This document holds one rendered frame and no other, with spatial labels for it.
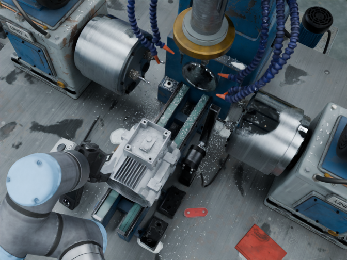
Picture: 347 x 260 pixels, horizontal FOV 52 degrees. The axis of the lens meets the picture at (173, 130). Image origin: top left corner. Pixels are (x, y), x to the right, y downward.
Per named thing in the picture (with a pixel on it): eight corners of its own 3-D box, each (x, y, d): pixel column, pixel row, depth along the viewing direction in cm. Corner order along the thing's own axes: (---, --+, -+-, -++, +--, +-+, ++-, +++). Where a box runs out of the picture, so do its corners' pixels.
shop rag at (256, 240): (287, 253, 129) (287, 253, 128) (267, 278, 124) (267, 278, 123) (254, 223, 132) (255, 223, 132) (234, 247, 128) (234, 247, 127)
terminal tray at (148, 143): (142, 126, 116) (142, 116, 110) (171, 142, 115) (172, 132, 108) (123, 156, 111) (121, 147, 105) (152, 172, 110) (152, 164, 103)
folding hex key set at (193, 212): (184, 218, 132) (184, 217, 130) (183, 209, 133) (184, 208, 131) (207, 216, 132) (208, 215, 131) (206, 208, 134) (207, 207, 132)
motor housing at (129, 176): (133, 140, 131) (131, 115, 114) (178, 164, 128) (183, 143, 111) (103, 185, 123) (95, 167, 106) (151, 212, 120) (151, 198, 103)
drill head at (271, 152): (227, 100, 141) (242, 62, 119) (324, 149, 134) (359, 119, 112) (198, 150, 131) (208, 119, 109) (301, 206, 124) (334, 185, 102)
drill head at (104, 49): (89, 29, 152) (78, -18, 130) (162, 67, 146) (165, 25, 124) (52, 70, 142) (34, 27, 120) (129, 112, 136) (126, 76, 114)
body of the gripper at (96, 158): (115, 153, 91) (96, 158, 79) (100, 182, 91) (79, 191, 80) (90, 139, 92) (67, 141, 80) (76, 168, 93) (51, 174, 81)
